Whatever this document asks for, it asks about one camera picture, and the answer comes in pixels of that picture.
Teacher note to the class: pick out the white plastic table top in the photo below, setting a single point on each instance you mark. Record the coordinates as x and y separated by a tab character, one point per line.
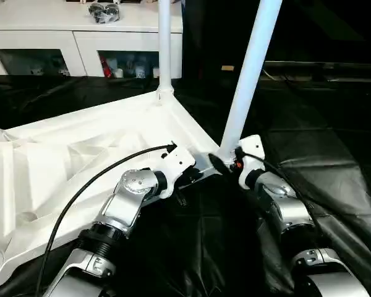
65	148

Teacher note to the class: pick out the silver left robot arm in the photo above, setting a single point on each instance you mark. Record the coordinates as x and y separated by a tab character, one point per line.
126	198

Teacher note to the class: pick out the black mat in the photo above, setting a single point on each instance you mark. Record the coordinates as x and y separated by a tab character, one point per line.
219	232

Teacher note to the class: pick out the small tan label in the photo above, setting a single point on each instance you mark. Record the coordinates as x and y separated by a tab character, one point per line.
227	67

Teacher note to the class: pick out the red bottle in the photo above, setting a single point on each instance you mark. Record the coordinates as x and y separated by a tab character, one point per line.
106	66

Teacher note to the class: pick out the dark object on cabinet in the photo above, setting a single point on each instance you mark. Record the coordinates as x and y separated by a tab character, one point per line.
105	13

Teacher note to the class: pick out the white cabinet with glass doors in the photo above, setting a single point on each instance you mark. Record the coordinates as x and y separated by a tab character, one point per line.
65	37

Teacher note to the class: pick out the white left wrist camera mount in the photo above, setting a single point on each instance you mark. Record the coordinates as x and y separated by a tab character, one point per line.
177	161

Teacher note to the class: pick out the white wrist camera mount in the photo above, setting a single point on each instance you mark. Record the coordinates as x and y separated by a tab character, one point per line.
250	148
177	161

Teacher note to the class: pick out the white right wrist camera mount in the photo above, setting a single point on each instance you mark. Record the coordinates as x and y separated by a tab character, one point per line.
250	148

